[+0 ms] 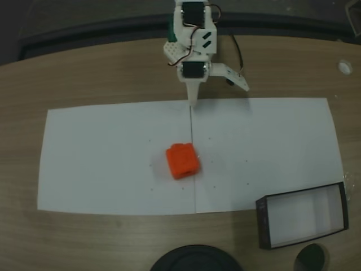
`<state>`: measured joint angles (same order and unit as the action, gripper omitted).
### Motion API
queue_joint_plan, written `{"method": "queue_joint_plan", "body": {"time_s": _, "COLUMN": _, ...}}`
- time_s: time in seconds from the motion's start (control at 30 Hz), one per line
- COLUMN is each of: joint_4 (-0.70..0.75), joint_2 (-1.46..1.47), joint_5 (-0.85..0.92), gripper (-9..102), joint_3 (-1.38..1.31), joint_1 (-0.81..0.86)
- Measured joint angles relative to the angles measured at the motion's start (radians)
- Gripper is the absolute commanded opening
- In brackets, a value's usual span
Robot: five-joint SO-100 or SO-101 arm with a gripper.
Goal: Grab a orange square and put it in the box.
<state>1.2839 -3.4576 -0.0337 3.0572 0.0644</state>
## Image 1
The orange cube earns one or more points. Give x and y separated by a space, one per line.
183 162

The brown cardboard box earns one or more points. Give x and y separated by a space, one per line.
304 214

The green table clamp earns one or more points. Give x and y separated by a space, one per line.
171 35

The white paper sheet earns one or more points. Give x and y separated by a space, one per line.
268 146
98 158

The dark grey desk partition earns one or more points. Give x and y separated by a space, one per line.
98 34

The small white cap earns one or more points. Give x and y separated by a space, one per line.
345 67

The black round-base stand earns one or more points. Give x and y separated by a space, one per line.
194 259

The dark round coaster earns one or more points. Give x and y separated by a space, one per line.
311 258

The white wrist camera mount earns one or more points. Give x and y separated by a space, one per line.
234 76

